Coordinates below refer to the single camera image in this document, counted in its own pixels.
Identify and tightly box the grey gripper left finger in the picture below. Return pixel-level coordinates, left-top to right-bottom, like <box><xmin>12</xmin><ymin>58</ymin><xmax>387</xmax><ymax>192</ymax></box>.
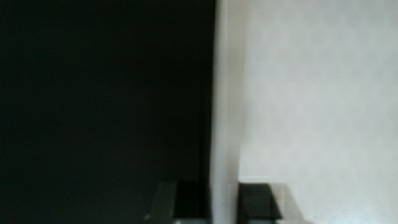
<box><xmin>144</xmin><ymin>181</ymin><xmax>211</xmax><ymax>224</ymax></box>

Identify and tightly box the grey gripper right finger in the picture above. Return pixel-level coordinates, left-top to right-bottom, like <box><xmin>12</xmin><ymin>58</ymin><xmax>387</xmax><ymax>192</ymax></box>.
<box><xmin>236</xmin><ymin>183</ymin><xmax>282</xmax><ymax>224</ymax></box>

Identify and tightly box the white desk top tray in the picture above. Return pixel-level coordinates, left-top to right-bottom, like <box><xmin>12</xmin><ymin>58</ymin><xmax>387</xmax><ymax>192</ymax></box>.
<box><xmin>211</xmin><ymin>0</ymin><xmax>398</xmax><ymax>224</ymax></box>

